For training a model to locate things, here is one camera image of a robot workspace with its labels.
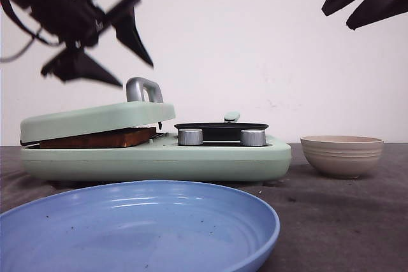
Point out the left silver control knob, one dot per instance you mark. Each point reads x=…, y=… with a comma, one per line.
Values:
x=190, y=137

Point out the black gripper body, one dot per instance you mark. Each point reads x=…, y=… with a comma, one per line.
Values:
x=71, y=21

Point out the beige ribbed bowl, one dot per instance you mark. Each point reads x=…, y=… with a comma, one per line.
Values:
x=344, y=157

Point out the mint green breakfast maker base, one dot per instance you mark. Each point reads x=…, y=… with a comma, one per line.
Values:
x=162, y=159

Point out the right silver control knob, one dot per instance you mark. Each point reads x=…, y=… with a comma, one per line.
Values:
x=253, y=138

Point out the white bread slice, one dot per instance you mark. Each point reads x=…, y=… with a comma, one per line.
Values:
x=120, y=138

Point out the blue round plate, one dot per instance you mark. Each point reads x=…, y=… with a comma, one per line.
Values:
x=140, y=226

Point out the breakfast maker hinged lid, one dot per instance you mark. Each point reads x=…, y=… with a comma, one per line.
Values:
x=144, y=106

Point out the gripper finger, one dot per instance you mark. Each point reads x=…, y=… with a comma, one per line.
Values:
x=74, y=63
x=122, y=17

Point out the black round frying pan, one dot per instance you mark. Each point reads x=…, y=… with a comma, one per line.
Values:
x=221, y=131

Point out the silver control knob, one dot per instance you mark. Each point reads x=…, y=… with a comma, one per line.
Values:
x=190, y=137
x=253, y=138

